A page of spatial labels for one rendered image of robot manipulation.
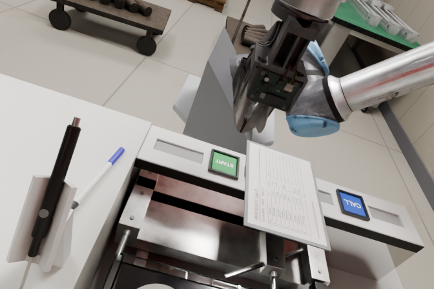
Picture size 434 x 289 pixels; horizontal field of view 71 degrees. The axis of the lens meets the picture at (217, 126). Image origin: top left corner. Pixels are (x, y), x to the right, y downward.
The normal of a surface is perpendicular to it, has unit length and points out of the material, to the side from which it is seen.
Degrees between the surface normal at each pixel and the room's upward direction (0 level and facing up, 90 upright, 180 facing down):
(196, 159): 0
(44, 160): 0
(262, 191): 0
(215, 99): 90
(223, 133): 90
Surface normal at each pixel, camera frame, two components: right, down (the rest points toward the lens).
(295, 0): -0.53, 0.38
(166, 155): 0.32, -0.75
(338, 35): -0.16, 0.57
